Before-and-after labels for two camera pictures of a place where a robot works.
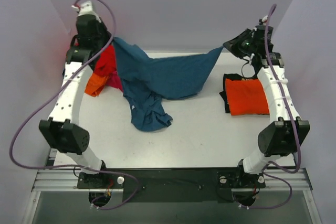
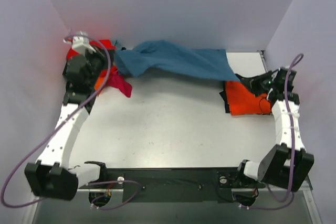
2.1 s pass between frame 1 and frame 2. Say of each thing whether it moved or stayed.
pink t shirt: stayed
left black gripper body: moved
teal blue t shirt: moved
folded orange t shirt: stayed
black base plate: stayed
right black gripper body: moved
